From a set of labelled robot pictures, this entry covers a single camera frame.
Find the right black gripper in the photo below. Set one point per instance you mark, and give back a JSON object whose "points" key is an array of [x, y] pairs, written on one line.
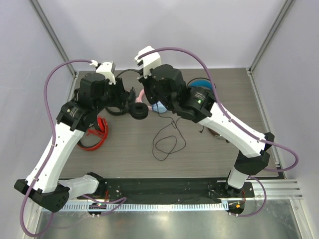
{"points": [[151, 93]]}

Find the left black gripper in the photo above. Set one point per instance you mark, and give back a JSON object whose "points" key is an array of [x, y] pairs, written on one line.
{"points": [[121, 95]]}

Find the black wired on-ear headphones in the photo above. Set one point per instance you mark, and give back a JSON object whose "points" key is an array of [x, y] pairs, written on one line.
{"points": [[138, 110]]}

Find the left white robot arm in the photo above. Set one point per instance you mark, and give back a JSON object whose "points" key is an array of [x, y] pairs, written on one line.
{"points": [[43, 185]]}

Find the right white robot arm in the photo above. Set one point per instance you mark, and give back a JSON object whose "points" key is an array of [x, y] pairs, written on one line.
{"points": [[198, 104]]}

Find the pink blue cat-ear headphones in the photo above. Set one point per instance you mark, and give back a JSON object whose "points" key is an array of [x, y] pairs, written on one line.
{"points": [[157, 107]]}

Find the red headphones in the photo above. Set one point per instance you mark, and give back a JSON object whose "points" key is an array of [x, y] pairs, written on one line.
{"points": [[100, 129]]}

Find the black blue over-ear headphones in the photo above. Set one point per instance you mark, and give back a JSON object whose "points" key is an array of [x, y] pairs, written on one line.
{"points": [[201, 82]]}

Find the brown leather headphones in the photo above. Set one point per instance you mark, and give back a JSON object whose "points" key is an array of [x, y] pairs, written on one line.
{"points": [[217, 135]]}

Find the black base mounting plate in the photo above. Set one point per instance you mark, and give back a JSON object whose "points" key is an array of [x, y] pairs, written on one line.
{"points": [[168, 191]]}

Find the black headphones with wrapped cable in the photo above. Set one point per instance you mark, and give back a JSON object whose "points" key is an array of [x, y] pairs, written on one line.
{"points": [[114, 107]]}

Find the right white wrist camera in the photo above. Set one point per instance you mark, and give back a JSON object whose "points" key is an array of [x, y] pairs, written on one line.
{"points": [[148, 62]]}

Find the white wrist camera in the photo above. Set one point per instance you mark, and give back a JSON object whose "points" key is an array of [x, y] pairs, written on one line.
{"points": [[106, 69], [148, 62]]}

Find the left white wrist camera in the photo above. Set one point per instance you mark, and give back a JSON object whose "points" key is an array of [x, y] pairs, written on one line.
{"points": [[106, 69]]}

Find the slotted cable duct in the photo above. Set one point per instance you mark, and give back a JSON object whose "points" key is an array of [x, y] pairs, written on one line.
{"points": [[91, 207]]}

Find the aluminium rail front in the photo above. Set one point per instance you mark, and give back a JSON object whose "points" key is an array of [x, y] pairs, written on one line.
{"points": [[282, 189]]}

